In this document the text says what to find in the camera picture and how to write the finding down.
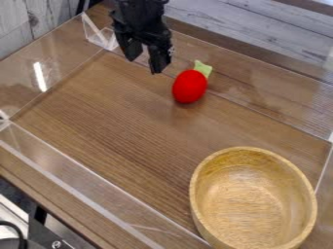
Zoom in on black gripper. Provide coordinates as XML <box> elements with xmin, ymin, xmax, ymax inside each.
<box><xmin>110</xmin><ymin>0</ymin><xmax>171</xmax><ymax>74</ymax></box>

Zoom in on red felt strawberry toy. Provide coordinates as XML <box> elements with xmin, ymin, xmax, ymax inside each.
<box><xmin>171</xmin><ymin>60</ymin><xmax>214</xmax><ymax>104</ymax></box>

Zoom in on oval wooden bowl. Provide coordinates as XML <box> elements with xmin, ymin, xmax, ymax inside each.
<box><xmin>189</xmin><ymin>147</ymin><xmax>317</xmax><ymax>249</ymax></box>

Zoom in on black table leg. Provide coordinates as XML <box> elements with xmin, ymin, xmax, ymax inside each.
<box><xmin>34</xmin><ymin>206</ymin><xmax>48</xmax><ymax>225</ymax></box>

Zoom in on clear acrylic corner bracket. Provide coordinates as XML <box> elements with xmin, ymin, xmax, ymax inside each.
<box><xmin>80</xmin><ymin>14</ymin><xmax>119</xmax><ymax>52</ymax></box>

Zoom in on clear acrylic tray wall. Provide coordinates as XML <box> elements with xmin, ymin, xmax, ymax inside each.
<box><xmin>0</xmin><ymin>16</ymin><xmax>333</xmax><ymax>249</ymax></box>

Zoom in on black cable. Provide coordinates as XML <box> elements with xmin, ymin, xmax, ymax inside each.
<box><xmin>0</xmin><ymin>220</ymin><xmax>28</xmax><ymax>249</ymax></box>

